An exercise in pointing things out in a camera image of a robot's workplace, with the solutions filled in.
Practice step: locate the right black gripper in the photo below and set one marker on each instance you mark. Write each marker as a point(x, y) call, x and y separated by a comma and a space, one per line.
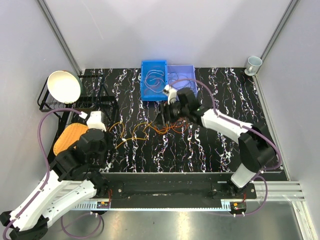
point(166, 114)

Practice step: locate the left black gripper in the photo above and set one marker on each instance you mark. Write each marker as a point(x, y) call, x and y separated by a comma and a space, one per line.
point(110, 137)

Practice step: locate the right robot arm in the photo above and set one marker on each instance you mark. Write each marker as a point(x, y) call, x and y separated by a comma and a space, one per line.
point(256, 147)

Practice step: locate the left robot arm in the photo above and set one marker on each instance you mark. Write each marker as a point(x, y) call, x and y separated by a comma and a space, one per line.
point(73, 177)

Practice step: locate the orange perforated mat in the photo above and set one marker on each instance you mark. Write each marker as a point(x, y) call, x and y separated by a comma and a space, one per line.
point(69, 136)

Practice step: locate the lavender plastic bin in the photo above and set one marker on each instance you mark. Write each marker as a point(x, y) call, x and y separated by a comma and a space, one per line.
point(182, 76)

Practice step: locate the blue plastic bin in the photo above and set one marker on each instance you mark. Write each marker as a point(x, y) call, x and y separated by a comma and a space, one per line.
point(154, 78)

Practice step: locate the white bowl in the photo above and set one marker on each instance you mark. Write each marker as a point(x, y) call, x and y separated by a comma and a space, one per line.
point(64, 86)

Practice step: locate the white ceramic mug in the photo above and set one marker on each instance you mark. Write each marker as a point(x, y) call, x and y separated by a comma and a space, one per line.
point(252, 65)

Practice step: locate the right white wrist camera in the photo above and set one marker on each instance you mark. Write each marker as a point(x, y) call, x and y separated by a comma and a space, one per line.
point(171, 94)

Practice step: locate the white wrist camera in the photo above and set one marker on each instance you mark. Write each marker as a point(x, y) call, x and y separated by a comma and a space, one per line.
point(94, 120)
point(171, 94)

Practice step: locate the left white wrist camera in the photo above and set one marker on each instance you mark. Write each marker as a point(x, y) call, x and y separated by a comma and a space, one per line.
point(94, 120)

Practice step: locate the black wire dish rack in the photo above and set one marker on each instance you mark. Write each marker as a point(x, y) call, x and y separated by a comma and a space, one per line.
point(94, 97)

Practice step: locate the left aluminium frame post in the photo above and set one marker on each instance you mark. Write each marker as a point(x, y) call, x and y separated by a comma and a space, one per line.
point(58, 35)

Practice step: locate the aluminium frame post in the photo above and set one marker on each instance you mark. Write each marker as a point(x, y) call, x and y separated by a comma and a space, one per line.
point(58, 35)
point(279, 28)

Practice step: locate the right aluminium frame post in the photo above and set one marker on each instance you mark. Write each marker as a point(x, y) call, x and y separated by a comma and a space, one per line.
point(279, 28)

